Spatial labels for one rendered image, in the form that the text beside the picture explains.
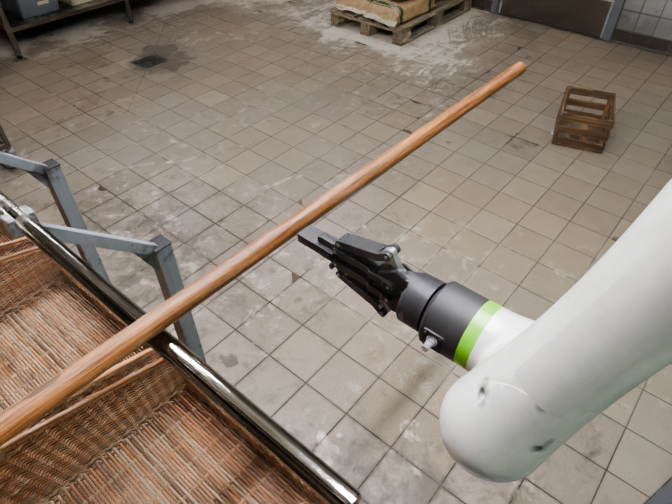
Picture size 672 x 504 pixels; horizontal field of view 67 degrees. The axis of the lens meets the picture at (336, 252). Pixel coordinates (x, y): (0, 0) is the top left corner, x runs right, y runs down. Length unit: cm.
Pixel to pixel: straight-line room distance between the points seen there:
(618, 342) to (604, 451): 168
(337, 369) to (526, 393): 162
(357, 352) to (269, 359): 35
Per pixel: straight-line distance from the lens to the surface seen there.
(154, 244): 118
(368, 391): 201
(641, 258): 42
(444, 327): 64
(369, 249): 69
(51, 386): 67
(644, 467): 214
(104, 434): 129
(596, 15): 536
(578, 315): 44
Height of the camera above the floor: 171
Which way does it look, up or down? 43 degrees down
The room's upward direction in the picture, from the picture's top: straight up
